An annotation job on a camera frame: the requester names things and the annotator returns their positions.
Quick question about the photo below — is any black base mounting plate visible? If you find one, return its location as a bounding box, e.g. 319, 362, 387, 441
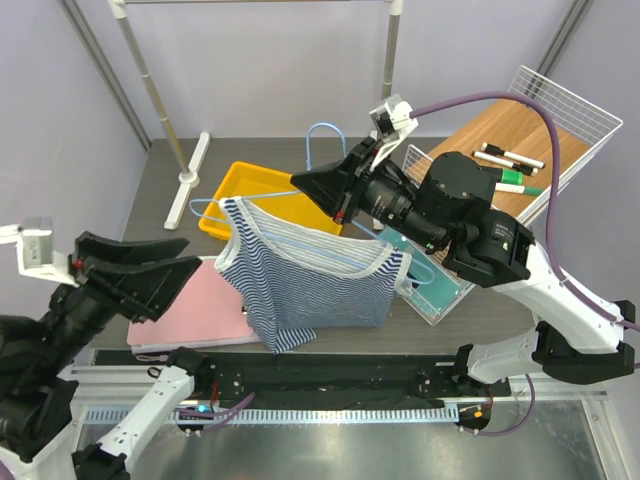
94, 349, 511, 404

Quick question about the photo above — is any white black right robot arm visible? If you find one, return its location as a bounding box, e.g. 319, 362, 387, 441
291, 139, 636, 395

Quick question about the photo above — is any blue white striped tank top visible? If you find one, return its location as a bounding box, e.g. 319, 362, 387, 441
215, 197, 412, 354

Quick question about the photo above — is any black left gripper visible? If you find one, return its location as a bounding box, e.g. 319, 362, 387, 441
34, 225, 205, 368

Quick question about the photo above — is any light blue wire hanger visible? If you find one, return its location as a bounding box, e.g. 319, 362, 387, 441
188, 122, 435, 289

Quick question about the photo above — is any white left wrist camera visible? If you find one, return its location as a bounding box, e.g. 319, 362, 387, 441
1, 217, 77, 286

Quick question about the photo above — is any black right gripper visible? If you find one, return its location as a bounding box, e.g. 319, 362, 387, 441
292, 137, 446, 253

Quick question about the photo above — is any white wire shelf rack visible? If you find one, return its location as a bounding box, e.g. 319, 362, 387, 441
399, 64, 624, 327

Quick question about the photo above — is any white marker black cap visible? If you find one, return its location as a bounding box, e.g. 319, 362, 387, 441
481, 142, 546, 169
471, 151, 539, 176

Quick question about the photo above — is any pink clipboard with papers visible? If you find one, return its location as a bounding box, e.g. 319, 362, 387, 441
127, 256, 259, 355

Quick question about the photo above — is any metal clothes rack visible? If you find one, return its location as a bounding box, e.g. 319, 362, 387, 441
108, 0, 404, 231

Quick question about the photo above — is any white slotted cable duct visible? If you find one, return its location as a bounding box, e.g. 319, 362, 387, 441
84, 404, 459, 426

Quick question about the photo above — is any white marker green cap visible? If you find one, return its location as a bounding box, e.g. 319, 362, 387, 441
495, 182, 543, 197

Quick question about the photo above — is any white marker black cap upper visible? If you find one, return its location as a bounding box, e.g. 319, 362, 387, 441
481, 142, 546, 169

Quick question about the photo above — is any yellow plastic tray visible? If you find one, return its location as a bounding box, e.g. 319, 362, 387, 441
190, 161, 342, 241

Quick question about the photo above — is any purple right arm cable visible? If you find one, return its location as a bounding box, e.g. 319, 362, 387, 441
409, 90, 640, 436

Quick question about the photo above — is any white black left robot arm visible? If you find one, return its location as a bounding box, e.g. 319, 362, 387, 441
1, 224, 213, 479

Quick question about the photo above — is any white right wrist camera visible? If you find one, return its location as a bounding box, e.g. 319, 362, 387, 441
369, 94, 418, 171

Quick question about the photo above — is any teal box with handle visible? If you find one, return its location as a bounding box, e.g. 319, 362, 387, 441
379, 228, 474, 326

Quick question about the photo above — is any green black highlighter marker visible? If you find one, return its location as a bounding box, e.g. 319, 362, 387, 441
496, 169, 523, 185

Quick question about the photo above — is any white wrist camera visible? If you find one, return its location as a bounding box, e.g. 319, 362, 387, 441
1, 217, 77, 286
369, 94, 418, 171

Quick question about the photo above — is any white marker black cap lower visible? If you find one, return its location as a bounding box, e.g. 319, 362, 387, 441
471, 151, 539, 176

